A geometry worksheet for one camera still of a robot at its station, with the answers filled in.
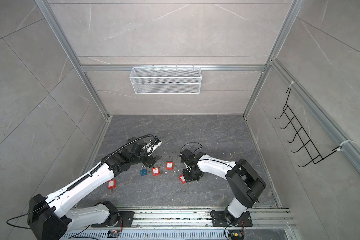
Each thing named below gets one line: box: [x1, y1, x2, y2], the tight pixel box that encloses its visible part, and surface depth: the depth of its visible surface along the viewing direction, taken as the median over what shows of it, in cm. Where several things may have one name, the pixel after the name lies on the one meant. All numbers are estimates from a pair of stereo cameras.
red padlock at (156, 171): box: [152, 166, 161, 177], surface depth 90 cm
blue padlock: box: [140, 165, 148, 176], surface depth 90 cm
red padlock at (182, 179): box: [178, 174, 186, 184], surface depth 87 cm
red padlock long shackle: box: [166, 156, 174, 171], surface depth 92 cm
